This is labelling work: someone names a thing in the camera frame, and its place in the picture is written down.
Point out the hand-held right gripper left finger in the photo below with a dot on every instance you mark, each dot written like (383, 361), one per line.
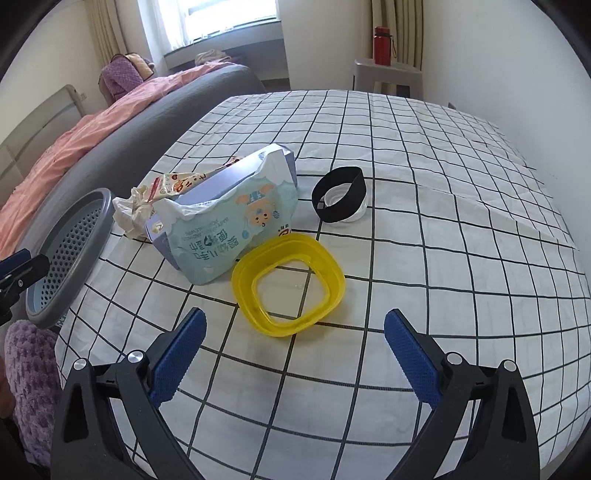
(178, 360)

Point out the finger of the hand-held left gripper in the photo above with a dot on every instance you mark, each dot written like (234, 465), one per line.
(27, 274)

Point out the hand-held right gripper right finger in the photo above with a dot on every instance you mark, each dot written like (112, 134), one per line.
(411, 360)

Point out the grey perforated plastic basket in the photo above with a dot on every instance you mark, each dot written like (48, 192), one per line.
(69, 249)

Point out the white tissue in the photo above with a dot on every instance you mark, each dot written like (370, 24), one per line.
(131, 210)

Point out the blue printed wet wipes packet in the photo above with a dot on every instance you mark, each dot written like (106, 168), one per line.
(221, 230)

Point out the red and white snack wrapper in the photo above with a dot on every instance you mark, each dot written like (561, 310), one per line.
(180, 182)

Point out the purple fuzzy garment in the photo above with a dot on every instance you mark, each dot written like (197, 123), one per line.
(32, 383)

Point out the black checked white tablecloth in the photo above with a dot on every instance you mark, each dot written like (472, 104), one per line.
(461, 254)

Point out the pink duvet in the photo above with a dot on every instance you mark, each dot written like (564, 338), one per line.
(69, 147)

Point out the grey bed headboard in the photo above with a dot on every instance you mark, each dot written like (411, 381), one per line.
(41, 120)

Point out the bed with grey sheet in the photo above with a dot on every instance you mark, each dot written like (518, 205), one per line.
(138, 138)

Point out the black round band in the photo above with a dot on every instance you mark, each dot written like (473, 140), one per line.
(323, 194)

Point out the beige curtain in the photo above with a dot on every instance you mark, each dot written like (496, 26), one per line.
(406, 27)
(108, 27)

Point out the beige cloth on sill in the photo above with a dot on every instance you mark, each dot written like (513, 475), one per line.
(210, 56)

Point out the grey plastic stool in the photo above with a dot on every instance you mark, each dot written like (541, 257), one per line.
(388, 74)

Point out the red water bottle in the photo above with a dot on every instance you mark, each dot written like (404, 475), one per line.
(382, 48)

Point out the window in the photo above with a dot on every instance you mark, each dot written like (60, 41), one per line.
(207, 16)

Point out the grey window sill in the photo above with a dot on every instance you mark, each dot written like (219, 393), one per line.
(258, 32)

